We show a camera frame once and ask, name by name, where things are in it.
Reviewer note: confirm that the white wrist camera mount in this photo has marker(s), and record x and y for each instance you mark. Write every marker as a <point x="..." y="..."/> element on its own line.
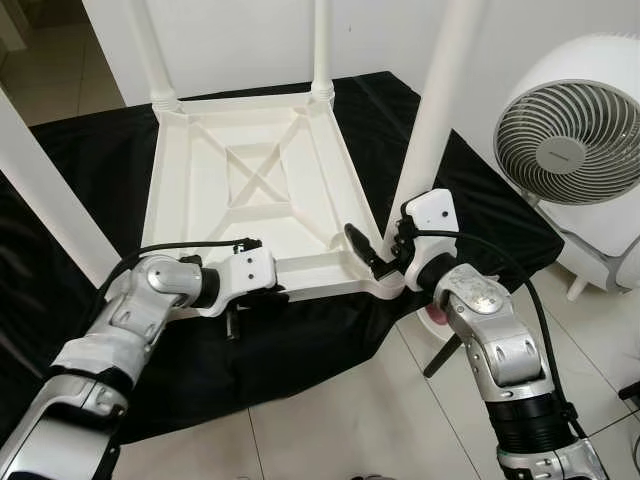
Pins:
<point x="250" y="272"/>
<point x="435" y="215"/>

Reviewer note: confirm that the black tablecloth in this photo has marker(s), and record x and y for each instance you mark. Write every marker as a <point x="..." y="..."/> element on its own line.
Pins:
<point x="300" y="350"/>

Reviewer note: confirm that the black metal table leg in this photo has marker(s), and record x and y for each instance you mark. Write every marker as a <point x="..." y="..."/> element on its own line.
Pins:
<point x="442" y="357"/>

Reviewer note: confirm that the grey robot right foot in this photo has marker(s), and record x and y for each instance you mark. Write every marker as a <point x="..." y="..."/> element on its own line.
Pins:
<point x="372" y="477"/>

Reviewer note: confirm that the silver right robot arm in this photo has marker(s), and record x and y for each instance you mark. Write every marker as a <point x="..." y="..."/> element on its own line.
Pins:
<point x="490" y="340"/>

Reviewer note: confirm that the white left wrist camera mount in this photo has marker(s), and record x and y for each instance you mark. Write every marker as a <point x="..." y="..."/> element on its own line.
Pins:
<point x="250" y="272"/>

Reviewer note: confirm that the white pedestal fan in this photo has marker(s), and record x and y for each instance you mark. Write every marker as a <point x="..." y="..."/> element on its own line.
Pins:
<point x="560" y="140"/>

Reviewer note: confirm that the white domed litter box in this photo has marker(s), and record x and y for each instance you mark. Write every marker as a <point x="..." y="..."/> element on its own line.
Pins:
<point x="600" y="245"/>

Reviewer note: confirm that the black storage crate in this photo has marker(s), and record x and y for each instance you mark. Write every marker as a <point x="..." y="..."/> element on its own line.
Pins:
<point x="630" y="392"/>

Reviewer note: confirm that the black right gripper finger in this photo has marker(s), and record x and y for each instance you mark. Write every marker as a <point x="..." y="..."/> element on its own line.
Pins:
<point x="362" y="250"/>

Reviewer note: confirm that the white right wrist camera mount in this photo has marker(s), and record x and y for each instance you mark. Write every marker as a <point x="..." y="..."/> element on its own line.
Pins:
<point x="435" y="215"/>

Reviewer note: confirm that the white plastic tabletop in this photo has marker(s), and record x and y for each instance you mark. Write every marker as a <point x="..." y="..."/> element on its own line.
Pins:
<point x="200" y="200"/>

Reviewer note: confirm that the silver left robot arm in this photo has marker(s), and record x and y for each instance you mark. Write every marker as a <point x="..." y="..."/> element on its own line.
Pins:
<point x="120" y="320"/>

